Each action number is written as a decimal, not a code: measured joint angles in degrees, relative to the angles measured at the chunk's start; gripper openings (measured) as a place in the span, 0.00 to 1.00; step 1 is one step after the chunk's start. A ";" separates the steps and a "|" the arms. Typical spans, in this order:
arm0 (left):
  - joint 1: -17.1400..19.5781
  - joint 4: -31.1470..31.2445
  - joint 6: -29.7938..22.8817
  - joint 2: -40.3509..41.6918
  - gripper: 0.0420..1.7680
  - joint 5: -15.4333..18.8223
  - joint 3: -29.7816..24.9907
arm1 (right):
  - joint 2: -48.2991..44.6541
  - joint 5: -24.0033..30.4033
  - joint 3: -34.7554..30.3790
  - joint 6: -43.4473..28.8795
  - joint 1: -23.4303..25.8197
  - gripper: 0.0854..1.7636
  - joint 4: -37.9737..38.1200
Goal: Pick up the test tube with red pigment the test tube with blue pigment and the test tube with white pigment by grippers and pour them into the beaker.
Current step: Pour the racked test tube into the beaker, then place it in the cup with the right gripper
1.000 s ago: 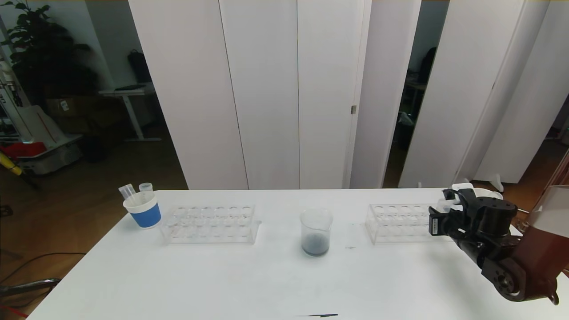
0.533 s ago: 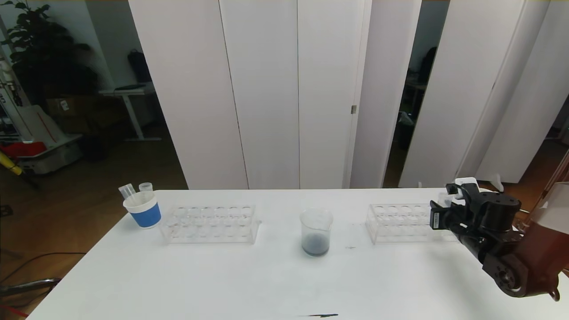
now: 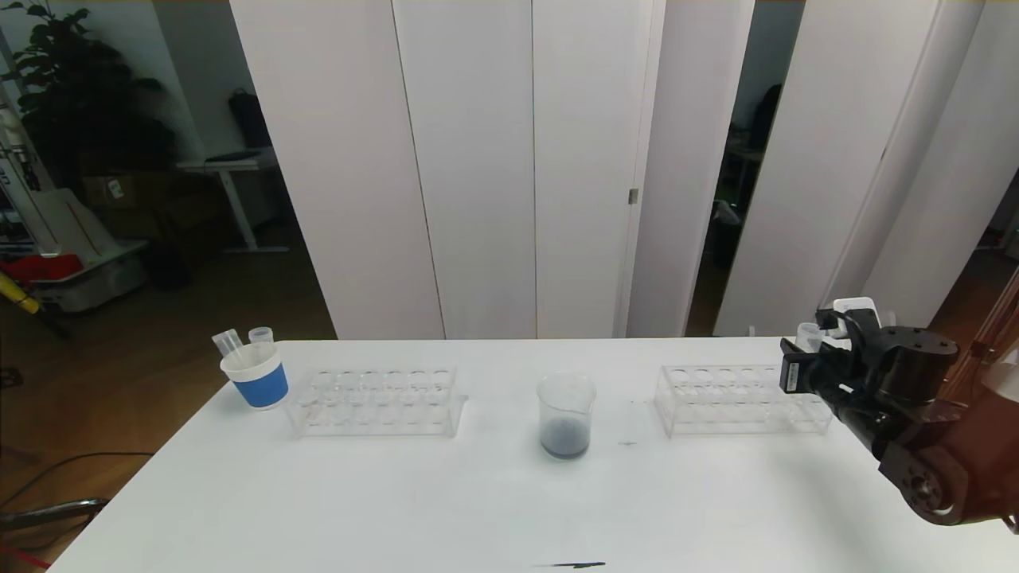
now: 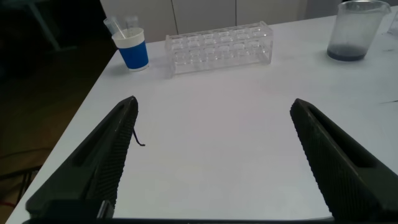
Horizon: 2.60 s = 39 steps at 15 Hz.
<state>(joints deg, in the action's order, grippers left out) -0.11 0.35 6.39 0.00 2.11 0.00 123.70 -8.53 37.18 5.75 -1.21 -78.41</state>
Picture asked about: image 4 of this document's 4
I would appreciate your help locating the test tube with blue pigment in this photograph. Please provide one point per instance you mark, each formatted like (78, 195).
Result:
(112, 25)

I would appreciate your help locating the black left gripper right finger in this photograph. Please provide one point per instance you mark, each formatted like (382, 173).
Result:
(348, 174)

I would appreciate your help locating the clear plastic beaker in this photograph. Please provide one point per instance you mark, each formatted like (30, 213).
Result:
(348, 53)

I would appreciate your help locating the test tube with red pigment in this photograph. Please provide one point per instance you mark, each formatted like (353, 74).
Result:
(132, 21)

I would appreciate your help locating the thin black thread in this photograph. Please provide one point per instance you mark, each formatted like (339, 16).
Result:
(136, 140)

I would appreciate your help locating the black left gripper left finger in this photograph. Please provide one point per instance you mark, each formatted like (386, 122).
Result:
(93, 168)

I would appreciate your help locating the blue and white paper cup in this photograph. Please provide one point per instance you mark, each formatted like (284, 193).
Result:
(134, 56)

